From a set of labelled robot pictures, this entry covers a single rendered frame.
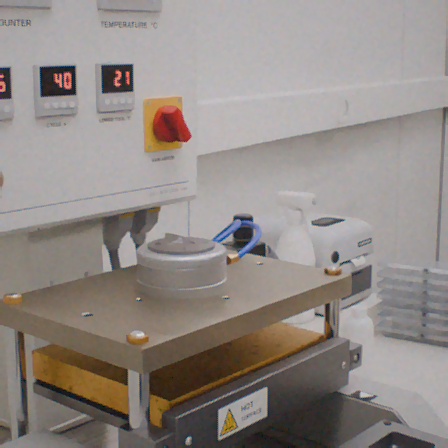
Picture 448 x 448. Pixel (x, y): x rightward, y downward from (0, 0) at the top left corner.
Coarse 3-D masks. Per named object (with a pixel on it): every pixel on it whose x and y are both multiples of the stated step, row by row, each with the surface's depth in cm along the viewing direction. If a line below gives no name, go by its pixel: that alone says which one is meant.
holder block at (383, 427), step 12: (384, 420) 77; (372, 432) 75; (384, 432) 75; (396, 432) 75; (408, 432) 75; (420, 432) 75; (348, 444) 72; (360, 444) 72; (372, 444) 72; (384, 444) 74; (396, 444) 75; (408, 444) 74; (420, 444) 73; (432, 444) 73; (444, 444) 72
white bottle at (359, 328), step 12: (360, 312) 143; (348, 324) 143; (360, 324) 142; (372, 324) 144; (348, 336) 143; (360, 336) 142; (372, 336) 144; (372, 348) 144; (372, 360) 145; (360, 372) 144; (372, 372) 146
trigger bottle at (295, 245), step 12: (288, 192) 166; (300, 192) 165; (288, 204) 166; (300, 204) 164; (312, 204) 163; (288, 216) 166; (300, 216) 166; (288, 228) 166; (300, 228) 166; (312, 228) 166; (288, 240) 165; (300, 240) 165; (276, 252) 167; (288, 252) 165; (300, 252) 165; (312, 252) 167; (312, 264) 166; (312, 312) 168
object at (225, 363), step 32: (32, 352) 76; (64, 352) 75; (224, 352) 76; (256, 352) 76; (288, 352) 76; (32, 384) 77; (64, 384) 74; (96, 384) 71; (160, 384) 68; (192, 384) 68; (224, 384) 70; (96, 416) 71; (128, 416) 69; (160, 416) 66
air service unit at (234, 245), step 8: (240, 216) 103; (248, 216) 103; (240, 232) 103; (248, 232) 103; (232, 240) 106; (240, 240) 103; (248, 240) 103; (232, 248) 101; (240, 248) 102; (256, 248) 104; (264, 248) 105; (264, 256) 105
